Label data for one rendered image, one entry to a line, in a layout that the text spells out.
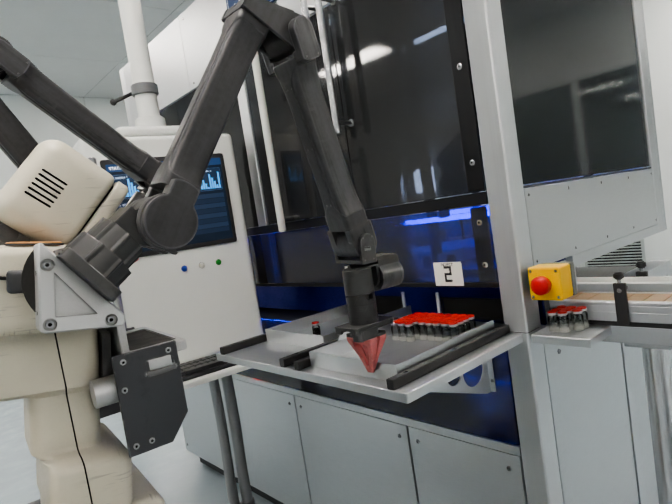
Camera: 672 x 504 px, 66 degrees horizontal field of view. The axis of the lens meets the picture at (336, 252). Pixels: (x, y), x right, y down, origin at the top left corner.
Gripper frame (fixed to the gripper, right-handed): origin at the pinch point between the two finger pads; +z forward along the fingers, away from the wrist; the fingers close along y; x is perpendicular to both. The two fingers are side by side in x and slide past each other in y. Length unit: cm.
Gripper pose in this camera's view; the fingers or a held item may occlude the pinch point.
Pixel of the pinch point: (370, 367)
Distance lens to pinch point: 103.0
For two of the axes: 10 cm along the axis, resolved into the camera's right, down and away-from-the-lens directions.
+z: 1.5, 9.9, 0.6
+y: 7.4, -1.5, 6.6
